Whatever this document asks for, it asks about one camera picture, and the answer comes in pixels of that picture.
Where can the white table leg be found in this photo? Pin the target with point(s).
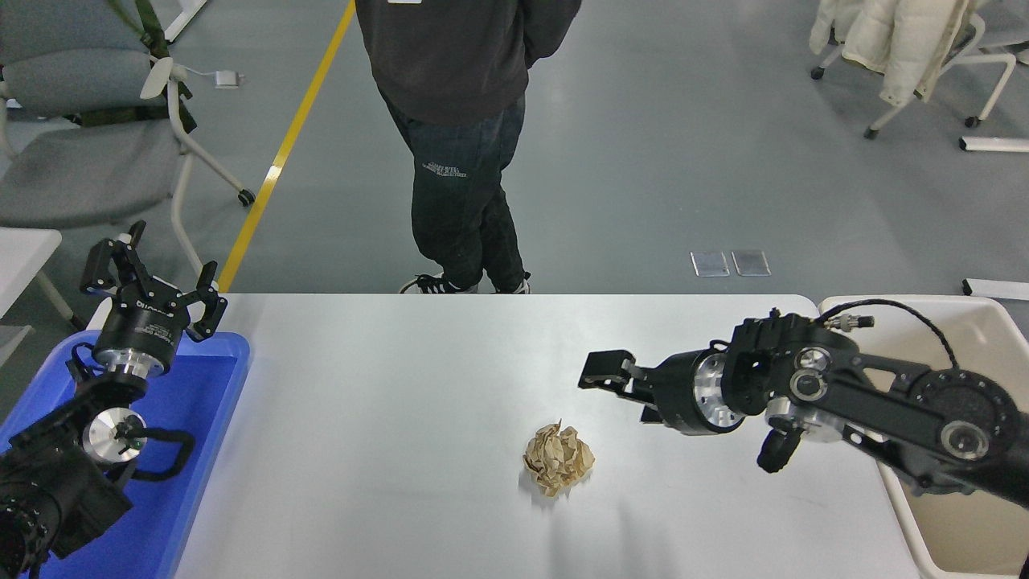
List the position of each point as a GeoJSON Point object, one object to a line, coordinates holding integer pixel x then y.
{"type": "Point", "coordinates": [185, 18]}

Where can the grey seat white chair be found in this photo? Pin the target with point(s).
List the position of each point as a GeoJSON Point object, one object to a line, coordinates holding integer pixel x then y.
{"type": "Point", "coordinates": [1009, 20]}

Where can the silver floor plate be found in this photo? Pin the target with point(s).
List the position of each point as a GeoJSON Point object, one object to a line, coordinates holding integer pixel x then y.
{"type": "Point", "coordinates": [751, 262]}
{"type": "Point", "coordinates": [710, 264]}

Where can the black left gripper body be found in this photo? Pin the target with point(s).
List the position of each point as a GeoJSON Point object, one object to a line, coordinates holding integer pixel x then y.
{"type": "Point", "coordinates": [141, 330]}

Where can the cream padded coat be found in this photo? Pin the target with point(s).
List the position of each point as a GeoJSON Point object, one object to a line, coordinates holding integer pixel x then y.
{"type": "Point", "coordinates": [892, 40]}

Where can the large pale plastic bin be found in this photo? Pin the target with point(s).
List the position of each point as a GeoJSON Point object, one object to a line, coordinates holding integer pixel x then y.
{"type": "Point", "coordinates": [993, 338]}

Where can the white metal floor bar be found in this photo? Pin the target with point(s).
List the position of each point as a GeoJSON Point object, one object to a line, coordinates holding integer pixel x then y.
{"type": "Point", "coordinates": [997, 291]}
{"type": "Point", "coordinates": [997, 143]}

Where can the tan paper ball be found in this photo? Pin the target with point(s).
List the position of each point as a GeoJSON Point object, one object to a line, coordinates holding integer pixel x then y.
{"type": "Point", "coordinates": [559, 458]}

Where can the grey office chair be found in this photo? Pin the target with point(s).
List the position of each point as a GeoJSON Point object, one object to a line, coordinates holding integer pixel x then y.
{"type": "Point", "coordinates": [80, 173]}

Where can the person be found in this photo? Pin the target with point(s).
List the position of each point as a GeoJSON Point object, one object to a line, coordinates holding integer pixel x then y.
{"type": "Point", "coordinates": [458, 96]}

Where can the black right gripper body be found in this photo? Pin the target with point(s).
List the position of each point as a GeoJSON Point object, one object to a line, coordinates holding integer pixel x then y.
{"type": "Point", "coordinates": [677, 394]}

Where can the blue plastic tray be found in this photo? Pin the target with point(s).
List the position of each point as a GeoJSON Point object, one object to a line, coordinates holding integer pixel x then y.
{"type": "Point", "coordinates": [201, 450]}

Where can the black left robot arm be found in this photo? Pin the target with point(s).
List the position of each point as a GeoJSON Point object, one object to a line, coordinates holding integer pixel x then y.
{"type": "Point", "coordinates": [48, 490]}

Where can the white side table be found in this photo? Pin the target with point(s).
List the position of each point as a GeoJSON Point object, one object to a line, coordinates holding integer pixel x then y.
{"type": "Point", "coordinates": [24, 261]}

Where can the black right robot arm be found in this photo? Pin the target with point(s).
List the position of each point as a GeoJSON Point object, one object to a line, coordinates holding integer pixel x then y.
{"type": "Point", "coordinates": [884, 402]}

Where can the white frame chair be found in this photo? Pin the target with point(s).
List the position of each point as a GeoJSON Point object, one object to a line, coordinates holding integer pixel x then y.
{"type": "Point", "coordinates": [995, 59]}

